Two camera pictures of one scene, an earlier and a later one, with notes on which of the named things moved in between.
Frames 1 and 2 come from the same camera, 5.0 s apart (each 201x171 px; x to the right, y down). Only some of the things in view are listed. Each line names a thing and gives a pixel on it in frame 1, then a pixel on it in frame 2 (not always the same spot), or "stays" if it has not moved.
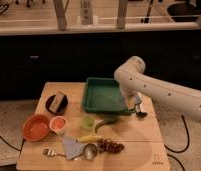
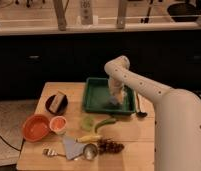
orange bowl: (35, 127) stays
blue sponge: (138, 99) → (113, 99)
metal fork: (51, 152) stays
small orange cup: (57, 124) stays
